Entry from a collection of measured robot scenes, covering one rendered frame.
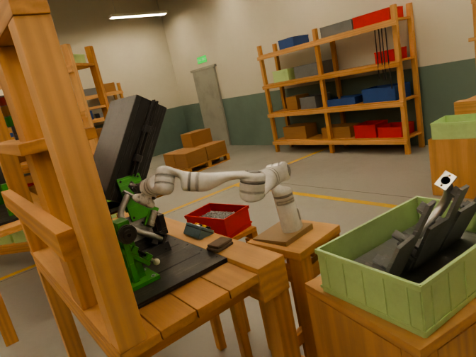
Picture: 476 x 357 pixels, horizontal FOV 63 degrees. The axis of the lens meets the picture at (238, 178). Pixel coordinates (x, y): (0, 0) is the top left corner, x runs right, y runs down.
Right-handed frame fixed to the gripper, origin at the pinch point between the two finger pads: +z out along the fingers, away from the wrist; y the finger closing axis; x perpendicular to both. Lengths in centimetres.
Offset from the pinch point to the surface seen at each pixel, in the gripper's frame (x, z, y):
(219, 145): -323, 549, -238
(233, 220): -15, 19, -57
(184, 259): 17.8, -1.3, -30.3
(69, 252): 35, -35, 19
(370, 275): 12, -76, -60
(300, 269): 6, -29, -71
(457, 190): -20, -95, -69
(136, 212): 3.6, 18.1, -7.1
